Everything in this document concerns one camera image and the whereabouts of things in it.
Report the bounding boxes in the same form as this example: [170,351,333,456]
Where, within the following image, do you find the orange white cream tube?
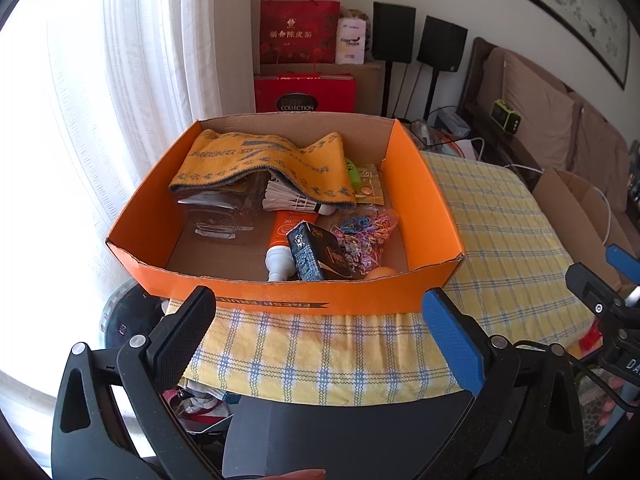
[265,210,318,282]

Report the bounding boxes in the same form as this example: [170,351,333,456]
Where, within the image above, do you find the clear macadamia nut package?
[176,171,271,240]

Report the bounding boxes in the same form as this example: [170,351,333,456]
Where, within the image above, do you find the bag of colourful rubber bands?
[330,205,398,278]

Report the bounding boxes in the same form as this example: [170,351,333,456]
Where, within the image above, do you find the small dark card box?
[286,221,352,282]

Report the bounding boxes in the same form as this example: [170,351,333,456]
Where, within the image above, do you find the yellow snack pouch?
[354,164,385,206]

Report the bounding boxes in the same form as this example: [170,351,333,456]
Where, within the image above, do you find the white feather shuttlecock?
[262,178,336,216]

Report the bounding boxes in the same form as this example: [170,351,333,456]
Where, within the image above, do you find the orange cardboard box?
[106,112,465,315]

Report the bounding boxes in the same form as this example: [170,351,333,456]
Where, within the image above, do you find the green paw print case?
[345,158,361,197]

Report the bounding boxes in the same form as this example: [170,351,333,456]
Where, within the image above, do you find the orange patterned towel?
[169,129,356,207]

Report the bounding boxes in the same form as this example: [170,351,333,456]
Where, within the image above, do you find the large brown cardboard box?
[533,169,639,296]

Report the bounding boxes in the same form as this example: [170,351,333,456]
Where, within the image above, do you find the yellow checked tablecloth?
[167,149,597,406]

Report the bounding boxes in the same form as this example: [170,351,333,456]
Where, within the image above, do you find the brown sofa cushion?
[476,48,578,170]

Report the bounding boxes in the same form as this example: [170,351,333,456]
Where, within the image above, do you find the green black radio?
[490,99,521,136]

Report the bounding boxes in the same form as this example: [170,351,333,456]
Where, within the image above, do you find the grey electronic box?
[435,110,471,138]

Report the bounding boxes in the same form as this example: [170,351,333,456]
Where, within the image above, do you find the brown box under bags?
[258,62,384,115]

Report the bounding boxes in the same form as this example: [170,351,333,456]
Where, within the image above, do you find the right black speaker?
[416,16,468,73]

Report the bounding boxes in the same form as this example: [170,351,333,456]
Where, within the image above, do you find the black speaker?
[416,16,468,73]
[372,1,416,64]

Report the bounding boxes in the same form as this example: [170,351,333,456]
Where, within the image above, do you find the red Ferrero Collection bag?
[254,73,357,113]

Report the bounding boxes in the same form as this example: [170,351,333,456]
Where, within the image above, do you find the white curtain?
[98,0,266,181]

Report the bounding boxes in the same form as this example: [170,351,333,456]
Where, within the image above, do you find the left black speaker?
[372,1,416,64]

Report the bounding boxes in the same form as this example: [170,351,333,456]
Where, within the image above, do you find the pink tissue pack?
[335,18,367,65]

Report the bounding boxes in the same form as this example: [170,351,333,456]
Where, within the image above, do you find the red tea gift bag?
[259,0,341,64]

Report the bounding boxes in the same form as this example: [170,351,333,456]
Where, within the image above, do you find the white charging cable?
[504,161,614,246]

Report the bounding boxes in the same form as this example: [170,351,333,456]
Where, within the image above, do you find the framed wall painting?
[475,0,633,91]

